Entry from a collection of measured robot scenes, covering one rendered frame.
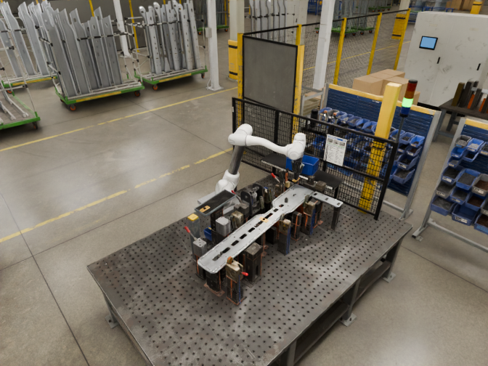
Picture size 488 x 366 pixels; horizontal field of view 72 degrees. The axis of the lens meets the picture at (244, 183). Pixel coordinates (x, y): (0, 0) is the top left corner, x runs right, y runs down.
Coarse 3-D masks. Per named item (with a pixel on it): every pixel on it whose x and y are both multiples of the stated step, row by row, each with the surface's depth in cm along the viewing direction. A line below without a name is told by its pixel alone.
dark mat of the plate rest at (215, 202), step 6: (222, 192) 291; (228, 192) 291; (216, 198) 283; (222, 198) 283; (228, 198) 283; (204, 204) 276; (210, 204) 276; (216, 204) 276; (198, 210) 270; (210, 210) 270
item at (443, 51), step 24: (432, 24) 723; (456, 24) 692; (480, 24) 662; (432, 48) 738; (456, 48) 707; (480, 48) 676; (408, 72) 796; (432, 72) 758; (456, 72) 723; (480, 72) 691; (432, 96) 777
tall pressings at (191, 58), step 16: (144, 16) 886; (160, 16) 898; (176, 16) 928; (192, 16) 932; (160, 32) 910; (192, 32) 946; (176, 48) 952; (192, 48) 970; (160, 64) 963; (176, 64) 968; (192, 64) 1005
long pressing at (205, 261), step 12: (288, 192) 319; (300, 192) 319; (312, 192) 320; (276, 204) 303; (288, 204) 303; (300, 204) 304; (264, 216) 288; (276, 216) 288; (240, 228) 275; (264, 228) 275; (228, 240) 263; (240, 240) 263; (252, 240) 263; (216, 252) 252; (228, 252) 252; (240, 252) 253; (204, 264) 241; (216, 264) 241
